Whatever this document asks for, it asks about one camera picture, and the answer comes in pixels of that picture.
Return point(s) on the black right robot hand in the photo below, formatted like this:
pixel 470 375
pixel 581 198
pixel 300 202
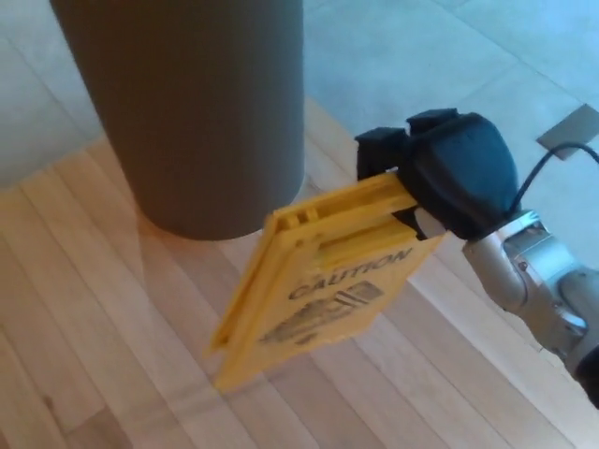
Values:
pixel 463 173

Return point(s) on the yellow folding caution sign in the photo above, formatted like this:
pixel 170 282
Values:
pixel 290 285

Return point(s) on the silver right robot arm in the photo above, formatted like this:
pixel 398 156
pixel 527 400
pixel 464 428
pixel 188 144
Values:
pixel 529 280

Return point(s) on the brown round pillar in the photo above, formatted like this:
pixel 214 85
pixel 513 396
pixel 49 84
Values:
pixel 187 117

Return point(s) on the grey metal floor plate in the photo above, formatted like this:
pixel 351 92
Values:
pixel 564 133

